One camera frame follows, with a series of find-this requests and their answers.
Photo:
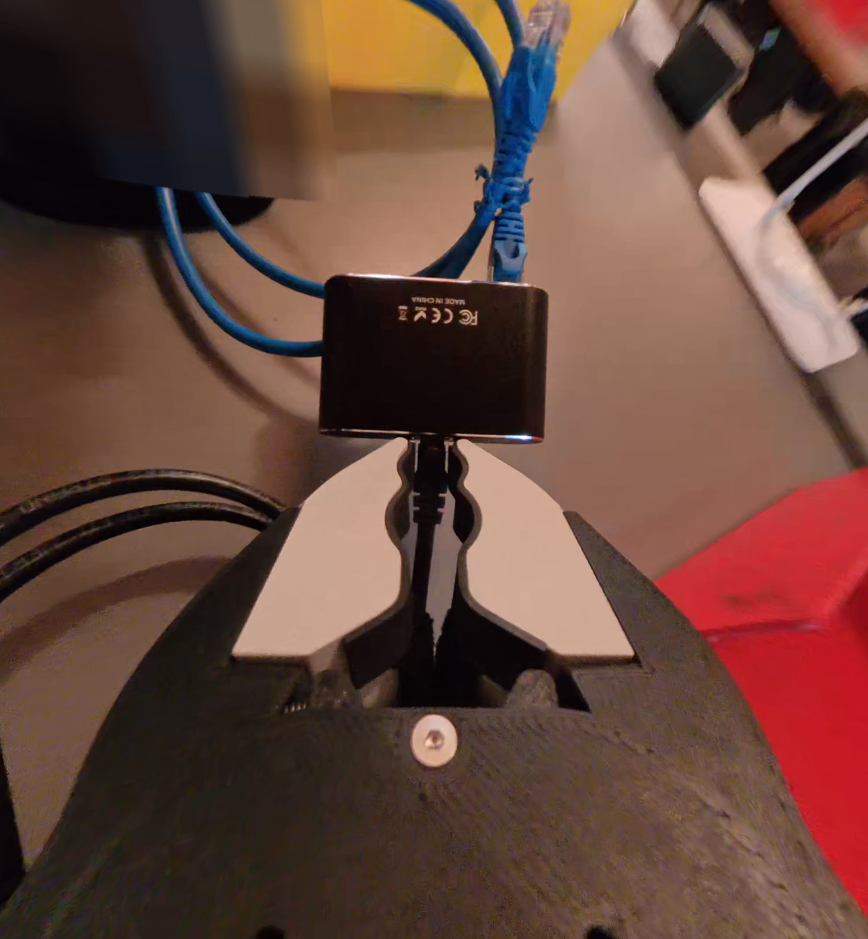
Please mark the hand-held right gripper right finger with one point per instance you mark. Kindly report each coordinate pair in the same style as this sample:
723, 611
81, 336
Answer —
544, 572

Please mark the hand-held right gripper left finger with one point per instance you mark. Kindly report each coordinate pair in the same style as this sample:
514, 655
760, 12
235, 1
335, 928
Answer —
331, 565

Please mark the black ethernet switch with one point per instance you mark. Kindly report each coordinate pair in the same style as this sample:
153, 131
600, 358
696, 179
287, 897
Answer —
434, 367

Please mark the red plastic bin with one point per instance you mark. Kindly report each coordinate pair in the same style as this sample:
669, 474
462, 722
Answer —
808, 660

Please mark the yellow plastic bin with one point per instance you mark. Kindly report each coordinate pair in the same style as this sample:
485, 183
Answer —
404, 44

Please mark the white power strip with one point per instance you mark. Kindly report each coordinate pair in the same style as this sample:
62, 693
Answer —
779, 279

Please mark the black power adapter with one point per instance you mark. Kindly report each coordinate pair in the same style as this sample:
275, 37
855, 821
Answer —
698, 70

